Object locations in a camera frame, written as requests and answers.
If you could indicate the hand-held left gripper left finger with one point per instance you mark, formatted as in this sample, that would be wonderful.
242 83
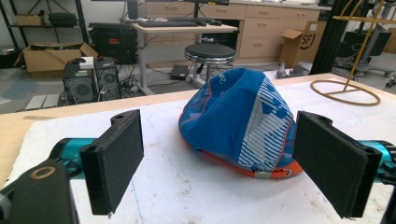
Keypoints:
113 161

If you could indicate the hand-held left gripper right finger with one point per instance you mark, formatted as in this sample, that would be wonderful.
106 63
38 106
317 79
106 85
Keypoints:
330 165

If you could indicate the blue and orange cap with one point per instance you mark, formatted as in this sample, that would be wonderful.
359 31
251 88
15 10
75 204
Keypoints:
236 124

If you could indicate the black computer tower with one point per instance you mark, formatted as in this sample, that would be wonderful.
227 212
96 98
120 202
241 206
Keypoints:
90 81

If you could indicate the yellow metal hoop stand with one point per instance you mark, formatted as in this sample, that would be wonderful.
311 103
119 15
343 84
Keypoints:
351 77

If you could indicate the small black flat box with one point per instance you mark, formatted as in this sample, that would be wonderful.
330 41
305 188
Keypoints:
179 72

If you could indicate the black equipment case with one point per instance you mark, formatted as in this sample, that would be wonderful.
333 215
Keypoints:
112 42

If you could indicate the open cardboard box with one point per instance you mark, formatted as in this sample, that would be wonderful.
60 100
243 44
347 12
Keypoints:
53 57

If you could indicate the printed cardboard box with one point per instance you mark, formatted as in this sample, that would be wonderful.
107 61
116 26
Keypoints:
303 43

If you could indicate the grey wheeled stand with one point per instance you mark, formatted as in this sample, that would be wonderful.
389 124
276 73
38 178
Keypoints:
370 43

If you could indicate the round black stool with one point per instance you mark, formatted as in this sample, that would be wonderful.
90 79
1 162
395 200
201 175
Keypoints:
210 54

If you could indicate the black keyboard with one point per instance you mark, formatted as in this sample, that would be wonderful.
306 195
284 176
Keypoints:
168 23

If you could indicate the wooden drawer cabinet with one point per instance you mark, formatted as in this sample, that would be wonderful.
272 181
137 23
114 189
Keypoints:
264 31

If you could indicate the light wooden desk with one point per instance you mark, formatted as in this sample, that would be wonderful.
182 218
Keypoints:
183 29

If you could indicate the black monitor stand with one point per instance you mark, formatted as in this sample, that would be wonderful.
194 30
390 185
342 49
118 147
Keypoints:
132 9

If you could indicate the black metal shelf rack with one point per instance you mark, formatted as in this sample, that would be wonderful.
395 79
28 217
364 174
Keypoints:
43 21

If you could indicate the black computer mouse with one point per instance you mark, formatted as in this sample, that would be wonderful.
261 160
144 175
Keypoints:
215 22

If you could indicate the black metal post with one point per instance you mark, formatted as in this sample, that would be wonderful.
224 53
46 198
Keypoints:
330 37

